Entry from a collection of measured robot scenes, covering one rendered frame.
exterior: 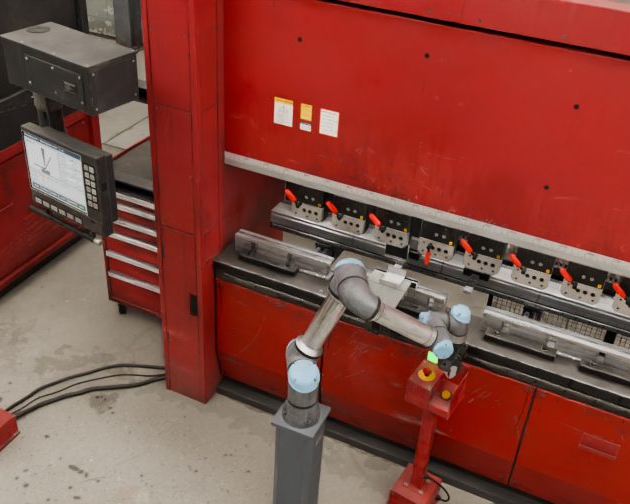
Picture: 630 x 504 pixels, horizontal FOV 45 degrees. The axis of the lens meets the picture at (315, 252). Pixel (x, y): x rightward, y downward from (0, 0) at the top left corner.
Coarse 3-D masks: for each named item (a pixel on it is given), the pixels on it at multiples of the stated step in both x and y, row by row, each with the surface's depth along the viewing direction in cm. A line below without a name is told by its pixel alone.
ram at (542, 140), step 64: (256, 0) 302; (320, 0) 292; (256, 64) 316; (320, 64) 303; (384, 64) 291; (448, 64) 280; (512, 64) 270; (576, 64) 261; (256, 128) 331; (384, 128) 305; (448, 128) 293; (512, 128) 282; (576, 128) 272; (384, 192) 319; (448, 192) 306; (512, 192) 294; (576, 192) 283; (576, 256) 295
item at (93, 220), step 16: (32, 128) 308; (48, 128) 315; (64, 144) 298; (80, 144) 299; (96, 160) 290; (112, 160) 301; (96, 176) 294; (112, 176) 304; (32, 192) 326; (96, 192) 299; (112, 192) 307; (48, 208) 324; (64, 208) 317; (96, 208) 303; (112, 208) 311; (80, 224) 315; (96, 224) 308; (112, 224) 310
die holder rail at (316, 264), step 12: (240, 240) 369; (252, 240) 365; (264, 240) 365; (276, 240) 366; (264, 252) 366; (276, 252) 362; (288, 252) 359; (300, 252) 358; (312, 252) 359; (300, 264) 360; (312, 264) 357; (324, 264) 353; (324, 276) 357
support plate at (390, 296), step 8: (376, 272) 343; (376, 280) 338; (376, 288) 333; (384, 288) 333; (392, 288) 333; (400, 288) 334; (384, 296) 328; (392, 296) 329; (400, 296) 329; (392, 304) 324
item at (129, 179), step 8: (120, 176) 359; (128, 176) 360; (120, 184) 366; (128, 184) 355; (136, 184) 354; (144, 184) 354; (152, 184) 355; (120, 192) 360; (128, 192) 360; (136, 192) 360; (144, 192) 361; (152, 192) 360; (144, 200) 355; (152, 200) 355
